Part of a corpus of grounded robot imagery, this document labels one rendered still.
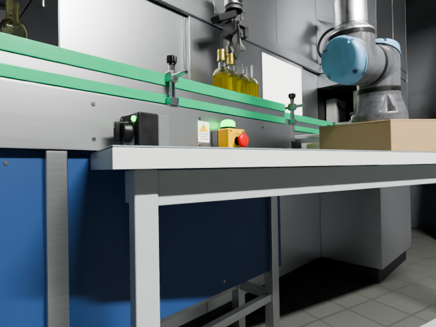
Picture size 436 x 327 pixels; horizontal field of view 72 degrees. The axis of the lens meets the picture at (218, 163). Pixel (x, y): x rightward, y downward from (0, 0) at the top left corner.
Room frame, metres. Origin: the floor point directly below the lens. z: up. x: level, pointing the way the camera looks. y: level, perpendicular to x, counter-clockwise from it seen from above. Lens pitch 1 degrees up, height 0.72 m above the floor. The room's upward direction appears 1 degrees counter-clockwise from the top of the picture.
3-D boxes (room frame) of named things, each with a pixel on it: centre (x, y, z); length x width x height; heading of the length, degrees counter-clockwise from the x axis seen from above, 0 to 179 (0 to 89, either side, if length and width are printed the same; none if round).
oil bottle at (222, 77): (1.13, -0.02, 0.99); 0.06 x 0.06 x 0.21; 46
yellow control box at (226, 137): (0.87, -0.03, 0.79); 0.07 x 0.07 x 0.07; 45
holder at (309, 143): (1.25, -0.42, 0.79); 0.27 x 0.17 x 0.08; 45
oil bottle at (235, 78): (1.18, -0.06, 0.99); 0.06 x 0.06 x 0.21; 46
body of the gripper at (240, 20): (1.20, -0.08, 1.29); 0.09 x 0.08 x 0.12; 136
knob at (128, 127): (0.63, 0.20, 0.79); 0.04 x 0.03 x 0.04; 45
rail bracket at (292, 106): (1.22, -0.29, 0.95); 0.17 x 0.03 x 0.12; 45
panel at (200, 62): (1.51, -0.20, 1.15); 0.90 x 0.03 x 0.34; 135
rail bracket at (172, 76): (0.76, 0.10, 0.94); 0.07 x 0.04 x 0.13; 45
